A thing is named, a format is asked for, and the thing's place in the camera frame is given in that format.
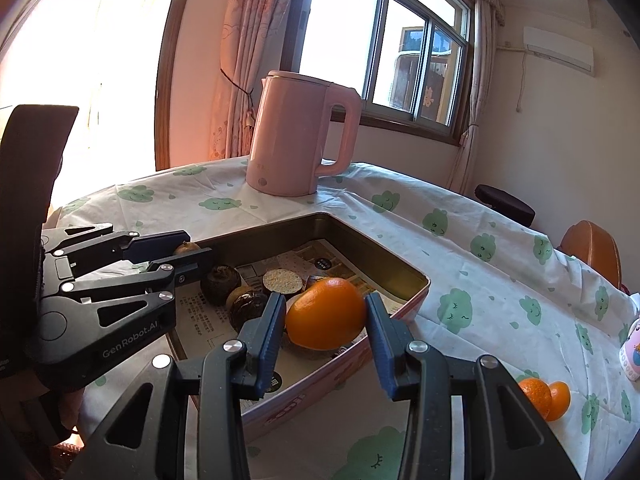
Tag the dark padded chair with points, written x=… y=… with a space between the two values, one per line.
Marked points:
x=505 y=205

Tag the white air conditioner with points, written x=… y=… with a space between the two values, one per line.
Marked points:
x=557 y=50

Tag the small oval orange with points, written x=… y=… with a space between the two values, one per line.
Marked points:
x=561 y=400

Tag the white curtain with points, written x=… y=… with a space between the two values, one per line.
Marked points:
x=477 y=110

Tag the sliding glass window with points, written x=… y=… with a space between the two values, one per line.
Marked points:
x=390 y=50

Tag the printed paper liner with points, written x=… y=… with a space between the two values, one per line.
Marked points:
x=295 y=260

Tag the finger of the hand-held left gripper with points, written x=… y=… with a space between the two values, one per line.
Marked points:
x=190 y=265
x=155 y=244

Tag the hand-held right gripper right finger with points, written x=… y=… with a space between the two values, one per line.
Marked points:
x=380 y=345

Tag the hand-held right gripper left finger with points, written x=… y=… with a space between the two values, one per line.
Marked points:
x=270 y=340

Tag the large oval orange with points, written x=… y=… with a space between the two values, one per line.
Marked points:
x=325 y=320

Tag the pink electric kettle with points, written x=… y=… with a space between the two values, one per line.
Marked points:
x=285 y=135

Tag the pink tin box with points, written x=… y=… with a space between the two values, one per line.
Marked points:
x=320 y=385

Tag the sesame topped layered cake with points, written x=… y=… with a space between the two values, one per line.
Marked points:
x=282 y=281

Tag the bright wooden frame window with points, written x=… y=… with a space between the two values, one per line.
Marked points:
x=100 y=60

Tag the round mandarin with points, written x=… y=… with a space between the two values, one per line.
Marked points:
x=534 y=397

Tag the pink window sticker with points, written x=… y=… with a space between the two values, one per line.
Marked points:
x=428 y=96

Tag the pink patterned curtain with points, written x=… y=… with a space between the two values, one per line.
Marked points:
x=250 y=35

